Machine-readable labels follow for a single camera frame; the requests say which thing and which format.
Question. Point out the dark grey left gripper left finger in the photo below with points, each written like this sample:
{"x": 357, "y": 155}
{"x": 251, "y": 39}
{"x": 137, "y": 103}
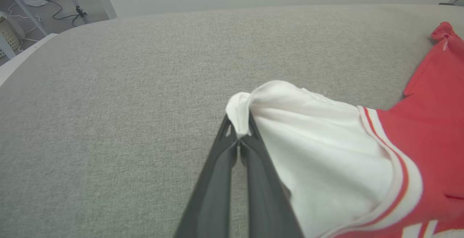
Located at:
{"x": 214, "y": 187}

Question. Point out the white flat board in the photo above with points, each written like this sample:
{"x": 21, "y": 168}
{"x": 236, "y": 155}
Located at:
{"x": 25, "y": 55}

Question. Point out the white metal table frame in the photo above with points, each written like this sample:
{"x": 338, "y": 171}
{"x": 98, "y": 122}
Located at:
{"x": 103, "y": 0}

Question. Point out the red and white jersey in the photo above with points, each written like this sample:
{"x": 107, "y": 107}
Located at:
{"x": 326, "y": 151}

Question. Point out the white power strip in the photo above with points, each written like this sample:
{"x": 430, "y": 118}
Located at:
{"x": 36, "y": 0}

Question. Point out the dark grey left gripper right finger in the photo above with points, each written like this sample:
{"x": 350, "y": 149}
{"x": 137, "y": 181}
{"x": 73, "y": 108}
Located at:
{"x": 264, "y": 194}

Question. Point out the white perforated laundry basket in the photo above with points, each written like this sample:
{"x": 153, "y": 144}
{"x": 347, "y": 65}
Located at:
{"x": 9, "y": 35}

